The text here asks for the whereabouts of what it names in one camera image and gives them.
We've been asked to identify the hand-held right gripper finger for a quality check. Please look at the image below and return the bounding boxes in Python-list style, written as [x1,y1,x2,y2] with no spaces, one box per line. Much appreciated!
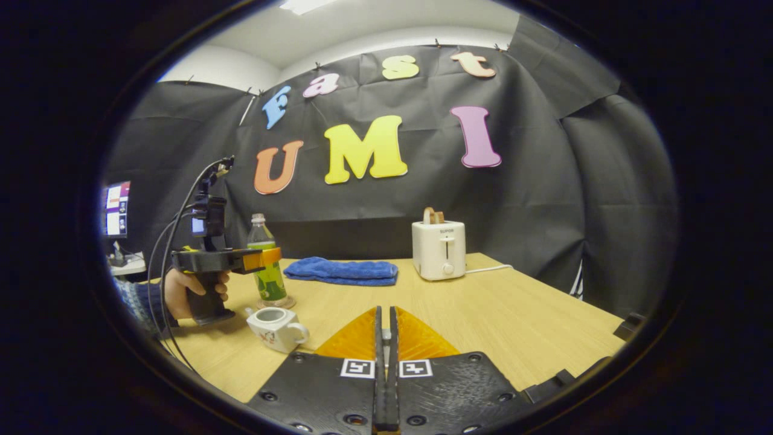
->
[246,305,387,435]
[389,305,536,435]

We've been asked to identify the green label water bottle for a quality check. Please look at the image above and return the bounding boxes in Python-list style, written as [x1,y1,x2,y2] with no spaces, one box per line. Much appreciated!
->
[246,212,291,309]

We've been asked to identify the white ceramic teacup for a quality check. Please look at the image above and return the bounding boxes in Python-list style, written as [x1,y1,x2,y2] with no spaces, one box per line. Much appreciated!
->
[244,306,310,355]

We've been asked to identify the blue folded towel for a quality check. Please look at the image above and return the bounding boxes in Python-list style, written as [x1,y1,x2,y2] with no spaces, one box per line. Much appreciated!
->
[283,256,400,287]

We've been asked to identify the white side desk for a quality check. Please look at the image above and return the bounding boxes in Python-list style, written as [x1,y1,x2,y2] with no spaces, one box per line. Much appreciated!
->
[108,250,148,278]

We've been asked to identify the computer monitor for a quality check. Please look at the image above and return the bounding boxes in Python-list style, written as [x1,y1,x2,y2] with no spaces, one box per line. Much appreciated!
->
[102,181,132,238]

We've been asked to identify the white toaster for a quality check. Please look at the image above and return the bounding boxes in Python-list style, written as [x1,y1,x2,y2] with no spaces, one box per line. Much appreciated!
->
[411,220,467,282]

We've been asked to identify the black backdrop cloth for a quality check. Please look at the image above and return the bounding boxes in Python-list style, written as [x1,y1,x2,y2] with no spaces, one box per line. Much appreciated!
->
[103,15,680,321]

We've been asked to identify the ceiling light panel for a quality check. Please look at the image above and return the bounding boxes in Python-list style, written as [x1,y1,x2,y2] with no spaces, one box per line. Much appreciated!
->
[278,0,340,16]

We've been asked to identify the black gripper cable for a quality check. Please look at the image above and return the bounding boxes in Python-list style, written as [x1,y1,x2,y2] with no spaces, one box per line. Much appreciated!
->
[147,158,235,370]

